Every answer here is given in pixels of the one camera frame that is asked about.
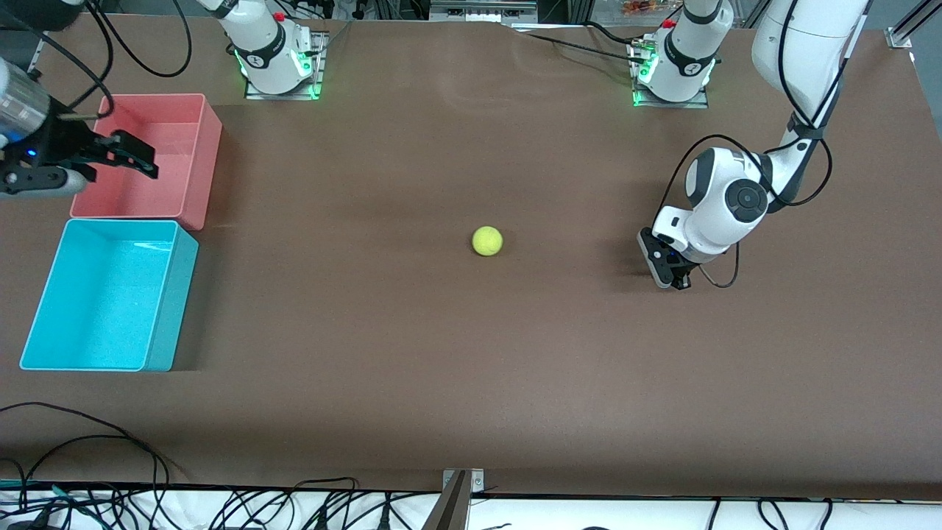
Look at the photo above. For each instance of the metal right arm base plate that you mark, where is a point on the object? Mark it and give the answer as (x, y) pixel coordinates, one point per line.
(283, 94)

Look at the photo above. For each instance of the aluminium frame profile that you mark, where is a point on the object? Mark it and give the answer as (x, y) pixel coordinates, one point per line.
(909, 26)

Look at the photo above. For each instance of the orange background items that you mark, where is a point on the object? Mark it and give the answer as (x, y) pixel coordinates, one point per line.
(644, 7)

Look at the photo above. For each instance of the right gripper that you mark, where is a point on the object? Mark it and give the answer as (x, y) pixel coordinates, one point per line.
(60, 142)

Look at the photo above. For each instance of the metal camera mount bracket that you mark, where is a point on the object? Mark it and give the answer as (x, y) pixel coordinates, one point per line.
(456, 508)

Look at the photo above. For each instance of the grey background device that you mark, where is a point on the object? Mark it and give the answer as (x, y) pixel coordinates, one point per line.
(478, 11)

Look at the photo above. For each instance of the yellow tennis ball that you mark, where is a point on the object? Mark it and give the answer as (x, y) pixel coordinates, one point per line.
(487, 241)

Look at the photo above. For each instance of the pink plastic bin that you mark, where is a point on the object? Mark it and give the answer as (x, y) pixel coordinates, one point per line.
(173, 140)

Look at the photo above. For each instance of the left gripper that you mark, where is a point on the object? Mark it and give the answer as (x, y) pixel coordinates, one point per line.
(679, 280)

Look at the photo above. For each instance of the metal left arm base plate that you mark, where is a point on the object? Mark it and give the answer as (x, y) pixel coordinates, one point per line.
(670, 104)

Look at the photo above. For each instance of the blue plastic bin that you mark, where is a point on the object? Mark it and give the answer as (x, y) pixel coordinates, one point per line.
(103, 294)

